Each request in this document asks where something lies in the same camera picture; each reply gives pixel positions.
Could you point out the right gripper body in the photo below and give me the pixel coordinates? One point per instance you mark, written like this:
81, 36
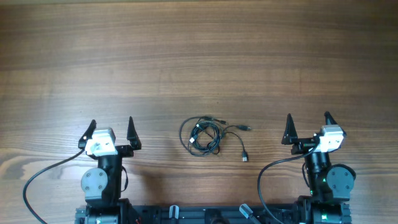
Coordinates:
303, 146

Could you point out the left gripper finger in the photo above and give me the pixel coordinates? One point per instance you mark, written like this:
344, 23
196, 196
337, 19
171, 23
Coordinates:
87, 135
132, 136

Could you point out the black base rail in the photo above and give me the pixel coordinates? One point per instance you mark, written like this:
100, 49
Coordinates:
285, 213

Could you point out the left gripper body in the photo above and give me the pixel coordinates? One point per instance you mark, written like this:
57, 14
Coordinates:
125, 152

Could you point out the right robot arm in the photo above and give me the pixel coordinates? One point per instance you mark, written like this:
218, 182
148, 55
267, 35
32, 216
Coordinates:
330, 185

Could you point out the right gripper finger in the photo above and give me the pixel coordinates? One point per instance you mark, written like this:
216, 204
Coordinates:
290, 135
329, 120

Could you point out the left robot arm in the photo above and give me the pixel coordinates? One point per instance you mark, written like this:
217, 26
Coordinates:
103, 185

